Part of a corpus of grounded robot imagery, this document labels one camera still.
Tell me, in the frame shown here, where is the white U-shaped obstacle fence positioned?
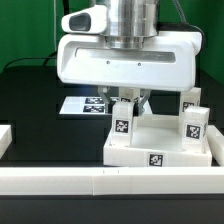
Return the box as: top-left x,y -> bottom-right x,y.
0,124 -> 224,196

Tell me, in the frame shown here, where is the white marker base plate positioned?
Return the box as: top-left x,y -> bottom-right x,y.
59,96 -> 154,117

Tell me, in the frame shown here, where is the black cable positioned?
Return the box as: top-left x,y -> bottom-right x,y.
2,49 -> 59,73

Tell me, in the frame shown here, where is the grey braided cable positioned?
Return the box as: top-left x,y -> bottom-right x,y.
158,0 -> 206,54

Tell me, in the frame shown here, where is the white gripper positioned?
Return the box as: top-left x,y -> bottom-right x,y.
57,31 -> 202,116

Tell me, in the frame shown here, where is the white square tabletop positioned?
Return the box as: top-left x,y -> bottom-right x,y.
103,114 -> 212,167

